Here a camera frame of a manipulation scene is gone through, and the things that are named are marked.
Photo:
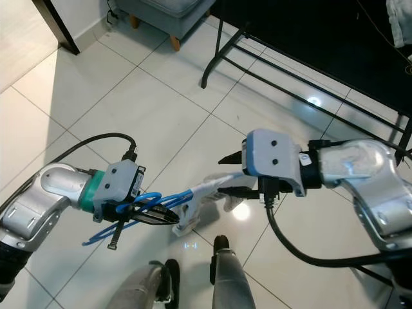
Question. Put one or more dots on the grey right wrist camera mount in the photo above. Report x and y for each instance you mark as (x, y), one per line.
(270, 154)

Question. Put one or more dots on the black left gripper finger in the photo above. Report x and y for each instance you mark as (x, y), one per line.
(151, 220)
(158, 209)

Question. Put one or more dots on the black metal clothes rack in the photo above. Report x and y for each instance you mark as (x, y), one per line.
(211, 64)

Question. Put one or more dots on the robot leg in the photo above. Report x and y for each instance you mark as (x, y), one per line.
(232, 283)
(141, 286)

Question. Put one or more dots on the black metal stand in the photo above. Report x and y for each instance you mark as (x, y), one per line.
(380, 275)

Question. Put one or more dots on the grey ottoman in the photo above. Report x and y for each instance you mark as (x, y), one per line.
(167, 9)

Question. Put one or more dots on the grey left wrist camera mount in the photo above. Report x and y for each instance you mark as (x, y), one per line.
(119, 187)

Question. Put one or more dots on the black door frame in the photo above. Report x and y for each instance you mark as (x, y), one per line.
(58, 26)

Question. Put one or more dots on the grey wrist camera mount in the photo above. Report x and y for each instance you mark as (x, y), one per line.
(270, 154)
(119, 187)

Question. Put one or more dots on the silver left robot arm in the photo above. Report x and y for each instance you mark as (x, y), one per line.
(38, 206)

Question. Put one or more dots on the robot right leg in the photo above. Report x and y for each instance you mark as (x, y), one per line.
(232, 283)

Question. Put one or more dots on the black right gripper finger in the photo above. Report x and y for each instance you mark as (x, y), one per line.
(235, 158)
(241, 192)

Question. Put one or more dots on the light denim garment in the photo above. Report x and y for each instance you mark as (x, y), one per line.
(400, 19)

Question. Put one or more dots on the black rug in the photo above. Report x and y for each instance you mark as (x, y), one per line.
(315, 38)

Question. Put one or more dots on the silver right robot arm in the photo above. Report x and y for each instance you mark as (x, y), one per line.
(360, 187)

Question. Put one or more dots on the blue plastic hanger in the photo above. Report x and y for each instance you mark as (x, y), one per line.
(148, 196)

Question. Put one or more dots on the robot left leg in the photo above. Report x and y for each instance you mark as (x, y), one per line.
(141, 286)

